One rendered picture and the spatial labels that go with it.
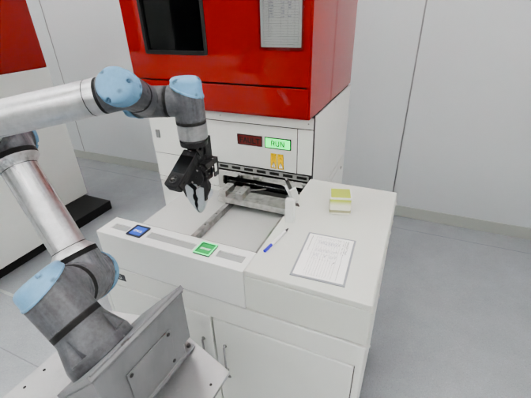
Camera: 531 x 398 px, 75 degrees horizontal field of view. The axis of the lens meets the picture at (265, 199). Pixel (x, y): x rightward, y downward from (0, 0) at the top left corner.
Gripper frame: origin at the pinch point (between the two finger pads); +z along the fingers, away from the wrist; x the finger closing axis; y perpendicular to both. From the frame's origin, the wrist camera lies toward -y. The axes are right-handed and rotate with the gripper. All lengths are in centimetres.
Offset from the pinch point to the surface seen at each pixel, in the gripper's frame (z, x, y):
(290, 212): 10.2, -19.0, 23.4
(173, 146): 9, 54, 59
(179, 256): 15.4, 6.2, -4.0
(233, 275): 17.1, -12.0, -4.0
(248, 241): 28.7, -1.1, 26.5
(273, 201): 23, -3, 48
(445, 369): 111, -87, 65
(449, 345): 111, -89, 81
